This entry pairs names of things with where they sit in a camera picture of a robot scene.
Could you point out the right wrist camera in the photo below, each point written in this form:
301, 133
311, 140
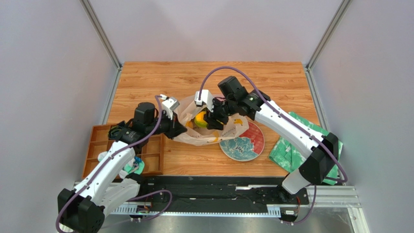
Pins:
204, 98

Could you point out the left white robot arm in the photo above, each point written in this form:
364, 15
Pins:
84, 208

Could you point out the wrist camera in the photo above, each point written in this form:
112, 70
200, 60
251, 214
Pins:
204, 98
169, 104

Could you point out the banana print plastic bag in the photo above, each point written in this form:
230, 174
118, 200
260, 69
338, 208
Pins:
187, 110

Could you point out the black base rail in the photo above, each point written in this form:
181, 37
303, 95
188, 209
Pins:
215, 194

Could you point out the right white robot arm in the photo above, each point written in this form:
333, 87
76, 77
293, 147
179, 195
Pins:
321, 152

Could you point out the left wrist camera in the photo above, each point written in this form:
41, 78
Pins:
169, 104

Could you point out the orange fake fruit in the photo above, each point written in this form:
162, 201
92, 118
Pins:
189, 124

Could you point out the red and teal floral plate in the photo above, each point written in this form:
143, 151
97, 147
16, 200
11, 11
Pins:
247, 147

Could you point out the green white tie-dye cloth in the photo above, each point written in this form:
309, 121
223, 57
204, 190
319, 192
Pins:
287, 156

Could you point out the wooden compartment tray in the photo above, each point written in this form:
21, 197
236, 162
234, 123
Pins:
152, 153

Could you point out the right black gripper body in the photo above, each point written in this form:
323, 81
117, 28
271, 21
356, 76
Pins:
215, 115

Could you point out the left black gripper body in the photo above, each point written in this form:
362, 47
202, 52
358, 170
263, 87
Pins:
164, 125

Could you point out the yellow green fake mango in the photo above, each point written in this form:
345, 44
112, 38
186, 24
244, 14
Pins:
199, 120

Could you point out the dark bundled cable item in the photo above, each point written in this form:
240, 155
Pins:
116, 132

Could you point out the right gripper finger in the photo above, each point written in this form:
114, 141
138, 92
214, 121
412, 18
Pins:
212, 124
221, 124

